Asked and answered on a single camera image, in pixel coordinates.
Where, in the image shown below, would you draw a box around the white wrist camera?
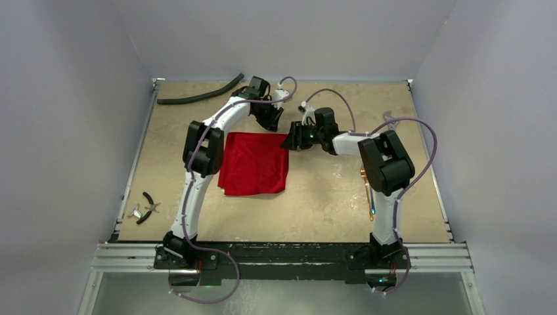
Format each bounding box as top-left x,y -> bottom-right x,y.
298,101 -> 315,125
271,85 -> 291,109

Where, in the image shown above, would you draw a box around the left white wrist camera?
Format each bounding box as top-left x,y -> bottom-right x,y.
271,85 -> 291,109

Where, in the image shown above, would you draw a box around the blue utensil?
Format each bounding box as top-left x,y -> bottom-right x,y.
368,191 -> 375,221

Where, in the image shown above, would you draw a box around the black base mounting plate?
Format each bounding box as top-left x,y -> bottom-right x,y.
154,241 -> 409,285

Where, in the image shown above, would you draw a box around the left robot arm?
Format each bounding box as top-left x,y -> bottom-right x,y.
162,76 -> 292,268

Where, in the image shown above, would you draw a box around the black corrugated hose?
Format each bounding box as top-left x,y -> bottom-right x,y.
157,73 -> 245,106

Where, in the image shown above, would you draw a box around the red cloth napkin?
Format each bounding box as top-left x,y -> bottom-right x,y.
217,132 -> 289,196

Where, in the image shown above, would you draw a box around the black handled pliers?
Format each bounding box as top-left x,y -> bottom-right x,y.
127,192 -> 160,225

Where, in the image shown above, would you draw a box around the gold fork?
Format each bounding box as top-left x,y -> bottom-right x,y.
360,167 -> 375,222

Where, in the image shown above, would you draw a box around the adjustable wrench orange handle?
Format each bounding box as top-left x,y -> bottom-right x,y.
384,110 -> 399,130

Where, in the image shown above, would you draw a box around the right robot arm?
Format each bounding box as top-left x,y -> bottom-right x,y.
281,107 -> 415,267

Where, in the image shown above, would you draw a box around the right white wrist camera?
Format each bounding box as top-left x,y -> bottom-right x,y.
298,101 -> 315,125

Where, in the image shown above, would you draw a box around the aluminium frame rail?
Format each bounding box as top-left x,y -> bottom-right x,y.
93,80 -> 474,273

